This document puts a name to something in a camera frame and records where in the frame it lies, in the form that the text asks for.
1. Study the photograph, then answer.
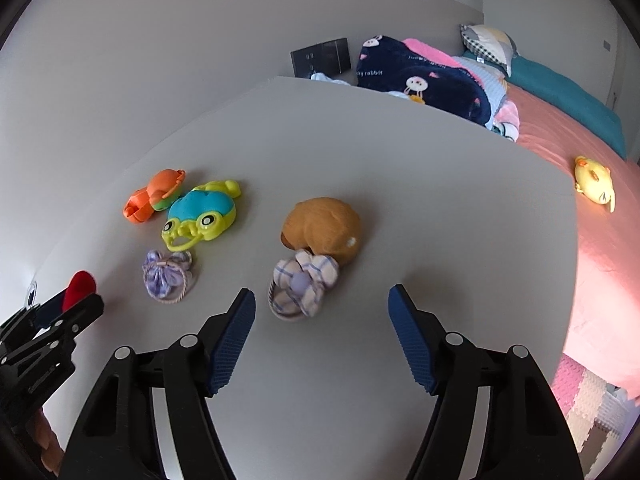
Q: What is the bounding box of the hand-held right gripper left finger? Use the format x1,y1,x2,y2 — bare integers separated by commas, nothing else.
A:
59,287,257,480

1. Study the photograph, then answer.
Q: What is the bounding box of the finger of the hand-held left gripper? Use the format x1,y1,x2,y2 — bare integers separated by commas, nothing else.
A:
0,287,68,346
10,294,105,361

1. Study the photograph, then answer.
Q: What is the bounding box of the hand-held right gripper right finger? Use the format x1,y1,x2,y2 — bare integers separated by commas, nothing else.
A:
388,283,585,480

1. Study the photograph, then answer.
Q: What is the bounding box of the red round toy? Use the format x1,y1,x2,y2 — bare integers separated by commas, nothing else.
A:
61,270,98,313

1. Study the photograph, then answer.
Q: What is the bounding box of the plaid hair tie with button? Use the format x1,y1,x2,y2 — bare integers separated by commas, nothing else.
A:
271,250,341,322

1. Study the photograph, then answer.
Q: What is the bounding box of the person's left hand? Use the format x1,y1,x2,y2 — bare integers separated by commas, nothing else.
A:
27,402,63,471

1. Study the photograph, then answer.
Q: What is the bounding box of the purple plaid scrunchie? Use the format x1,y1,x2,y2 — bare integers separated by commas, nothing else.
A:
142,249,194,305

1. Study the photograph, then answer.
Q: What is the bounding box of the blue and green frog toy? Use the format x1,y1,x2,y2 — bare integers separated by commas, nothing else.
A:
161,179,242,252

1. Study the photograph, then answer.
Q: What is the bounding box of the brown plush toy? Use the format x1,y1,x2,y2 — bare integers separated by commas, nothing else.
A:
280,196,362,266

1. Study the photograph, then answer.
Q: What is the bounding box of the orange and green plastic toy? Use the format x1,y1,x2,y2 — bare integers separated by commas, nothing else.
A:
123,169,187,224

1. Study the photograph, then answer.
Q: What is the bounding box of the pink bed sheet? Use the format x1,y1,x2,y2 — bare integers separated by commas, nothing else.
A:
505,80,640,391

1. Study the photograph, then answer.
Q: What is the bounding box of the pink and white cloth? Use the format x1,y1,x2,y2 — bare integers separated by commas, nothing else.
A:
492,100,521,143

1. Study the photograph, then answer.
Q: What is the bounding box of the yellow plush duck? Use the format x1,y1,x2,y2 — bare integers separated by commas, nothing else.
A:
573,156,617,213

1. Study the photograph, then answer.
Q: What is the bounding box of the light blue blanket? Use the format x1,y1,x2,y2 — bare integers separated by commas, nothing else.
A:
452,55,508,111

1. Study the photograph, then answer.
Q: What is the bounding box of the navy printed blanket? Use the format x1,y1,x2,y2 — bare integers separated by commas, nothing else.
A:
356,35,503,128

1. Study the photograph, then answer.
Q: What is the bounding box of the teal pillow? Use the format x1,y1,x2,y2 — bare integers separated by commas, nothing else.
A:
462,50,628,161

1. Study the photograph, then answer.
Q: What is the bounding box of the pink fleece blanket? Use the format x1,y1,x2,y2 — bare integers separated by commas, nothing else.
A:
402,37,481,73

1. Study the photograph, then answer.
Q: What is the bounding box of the plaid patchwork pillow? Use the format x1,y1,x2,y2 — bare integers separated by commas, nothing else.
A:
460,24,521,77

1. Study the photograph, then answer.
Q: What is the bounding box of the white wardrobe door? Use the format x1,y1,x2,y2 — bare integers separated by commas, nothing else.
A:
607,10,640,116

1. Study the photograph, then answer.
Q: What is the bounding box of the black wall panel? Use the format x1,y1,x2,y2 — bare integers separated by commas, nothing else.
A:
291,36,352,81

